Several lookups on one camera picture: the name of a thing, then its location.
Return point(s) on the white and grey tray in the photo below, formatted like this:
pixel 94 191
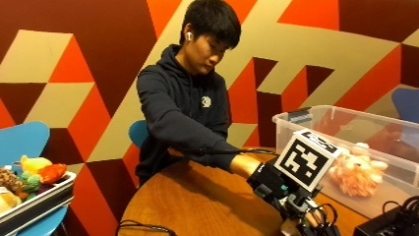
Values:
pixel 38 203

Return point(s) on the green soft toy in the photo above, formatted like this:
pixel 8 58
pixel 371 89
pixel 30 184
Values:
pixel 30 183

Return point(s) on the white earbud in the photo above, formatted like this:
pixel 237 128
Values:
pixel 189 36

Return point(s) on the brown spotted soft toy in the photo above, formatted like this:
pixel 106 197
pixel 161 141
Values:
pixel 9 180

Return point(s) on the yellow soft toy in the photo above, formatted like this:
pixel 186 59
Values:
pixel 34 163

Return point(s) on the the person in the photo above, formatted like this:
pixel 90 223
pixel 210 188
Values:
pixel 183 108

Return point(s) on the orange soft toy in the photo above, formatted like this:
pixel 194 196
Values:
pixel 53 172

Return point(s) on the white cube with black markers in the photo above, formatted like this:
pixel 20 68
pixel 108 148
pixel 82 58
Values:
pixel 304 160

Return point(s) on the blue chair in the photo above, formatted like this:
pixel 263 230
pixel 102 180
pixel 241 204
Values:
pixel 21 139
pixel 138 132

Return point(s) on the clear plastic storage bin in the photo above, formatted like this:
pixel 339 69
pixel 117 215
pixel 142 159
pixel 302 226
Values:
pixel 371 131

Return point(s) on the pink fluffy soft toy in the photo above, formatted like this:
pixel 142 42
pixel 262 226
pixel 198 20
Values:
pixel 355 175

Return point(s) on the black electronic box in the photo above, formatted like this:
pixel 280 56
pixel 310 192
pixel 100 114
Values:
pixel 388 224

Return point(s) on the beige soft toy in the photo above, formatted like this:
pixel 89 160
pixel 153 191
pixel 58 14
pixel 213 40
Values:
pixel 8 200

